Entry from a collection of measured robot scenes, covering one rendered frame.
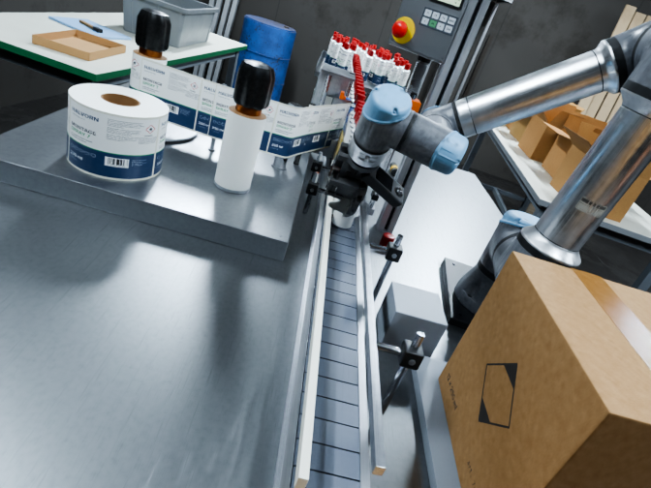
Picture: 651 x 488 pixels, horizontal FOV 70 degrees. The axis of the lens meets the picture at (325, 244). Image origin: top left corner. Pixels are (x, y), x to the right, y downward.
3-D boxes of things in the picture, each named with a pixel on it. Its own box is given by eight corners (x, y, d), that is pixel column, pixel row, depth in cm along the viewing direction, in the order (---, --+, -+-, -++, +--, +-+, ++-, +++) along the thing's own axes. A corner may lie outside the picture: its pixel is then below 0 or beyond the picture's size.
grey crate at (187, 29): (158, 23, 316) (162, -12, 306) (214, 43, 318) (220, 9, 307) (112, 28, 263) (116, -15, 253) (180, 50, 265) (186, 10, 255)
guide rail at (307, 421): (329, 165, 145) (331, 159, 144) (333, 166, 145) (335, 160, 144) (292, 488, 51) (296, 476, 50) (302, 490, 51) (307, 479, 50)
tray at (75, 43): (76, 37, 223) (77, 29, 222) (125, 52, 225) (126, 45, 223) (31, 43, 193) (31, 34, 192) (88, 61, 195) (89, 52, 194)
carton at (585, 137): (529, 174, 269) (563, 112, 252) (607, 200, 273) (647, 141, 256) (554, 202, 233) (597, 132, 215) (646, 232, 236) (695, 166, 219)
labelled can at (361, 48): (325, 58, 360) (333, 30, 350) (394, 80, 366) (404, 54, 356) (322, 66, 320) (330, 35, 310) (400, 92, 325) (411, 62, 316)
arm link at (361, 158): (392, 132, 90) (387, 163, 85) (385, 147, 94) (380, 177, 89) (356, 119, 89) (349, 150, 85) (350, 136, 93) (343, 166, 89)
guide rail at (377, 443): (357, 156, 143) (359, 152, 143) (361, 157, 143) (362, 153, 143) (372, 474, 49) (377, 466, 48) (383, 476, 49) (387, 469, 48)
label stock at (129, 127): (155, 188, 102) (164, 125, 95) (54, 168, 96) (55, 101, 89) (165, 154, 119) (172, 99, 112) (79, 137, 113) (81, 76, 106)
